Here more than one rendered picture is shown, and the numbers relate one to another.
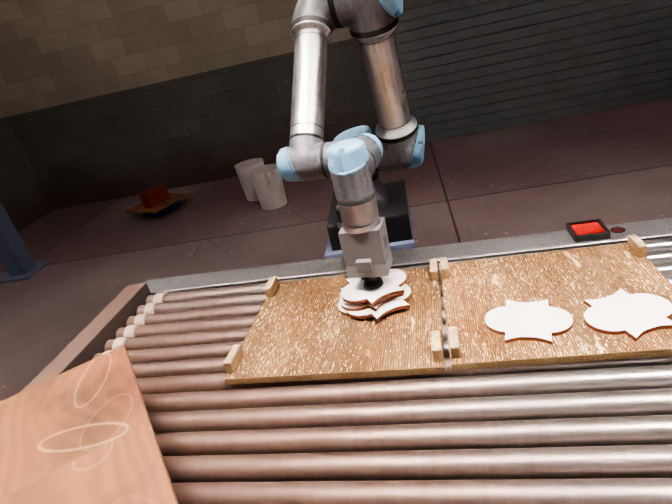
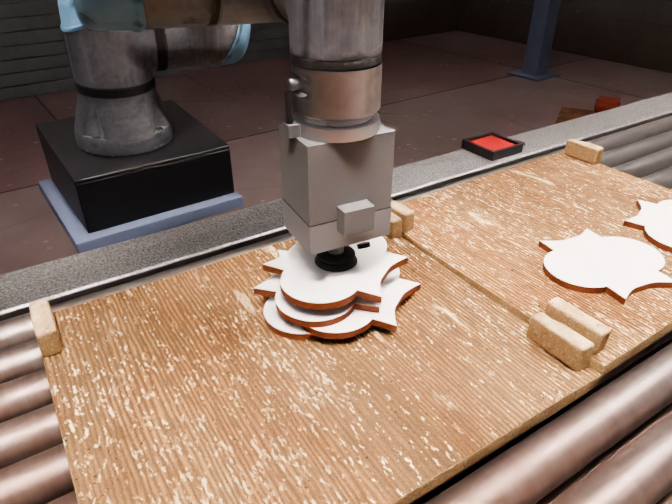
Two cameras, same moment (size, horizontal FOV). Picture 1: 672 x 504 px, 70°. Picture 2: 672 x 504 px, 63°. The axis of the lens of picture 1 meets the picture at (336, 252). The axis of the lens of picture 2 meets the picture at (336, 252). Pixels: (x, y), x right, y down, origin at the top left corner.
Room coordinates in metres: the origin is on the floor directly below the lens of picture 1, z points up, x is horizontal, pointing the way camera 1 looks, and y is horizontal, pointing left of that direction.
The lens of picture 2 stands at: (0.57, 0.28, 1.28)
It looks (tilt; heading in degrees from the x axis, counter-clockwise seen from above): 32 degrees down; 313
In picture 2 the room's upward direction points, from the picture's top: straight up
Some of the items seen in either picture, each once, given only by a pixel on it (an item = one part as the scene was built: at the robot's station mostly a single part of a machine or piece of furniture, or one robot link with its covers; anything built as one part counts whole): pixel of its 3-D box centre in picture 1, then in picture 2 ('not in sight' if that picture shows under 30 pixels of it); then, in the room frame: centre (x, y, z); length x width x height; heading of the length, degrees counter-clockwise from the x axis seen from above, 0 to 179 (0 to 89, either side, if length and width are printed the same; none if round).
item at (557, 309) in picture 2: (454, 342); (575, 325); (0.67, -0.17, 0.95); 0.06 x 0.02 x 0.03; 166
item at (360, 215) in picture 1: (356, 210); (333, 89); (0.88, -0.06, 1.15); 0.08 x 0.08 x 0.05
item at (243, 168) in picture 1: (253, 180); not in sight; (4.88, 0.65, 0.19); 0.30 x 0.30 x 0.37
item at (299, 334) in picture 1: (343, 319); (298, 350); (0.86, 0.02, 0.93); 0.41 x 0.35 x 0.02; 75
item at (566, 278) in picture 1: (553, 299); (576, 229); (0.76, -0.39, 0.93); 0.41 x 0.35 x 0.02; 76
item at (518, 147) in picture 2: (587, 230); (491, 145); (0.99, -0.59, 0.92); 0.08 x 0.08 x 0.02; 75
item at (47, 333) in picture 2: (271, 286); (45, 326); (1.04, 0.17, 0.95); 0.06 x 0.02 x 0.03; 165
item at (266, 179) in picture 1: (269, 187); not in sight; (4.49, 0.48, 0.19); 0.30 x 0.30 x 0.37
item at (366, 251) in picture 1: (363, 247); (339, 180); (0.87, -0.06, 1.07); 0.10 x 0.09 x 0.16; 160
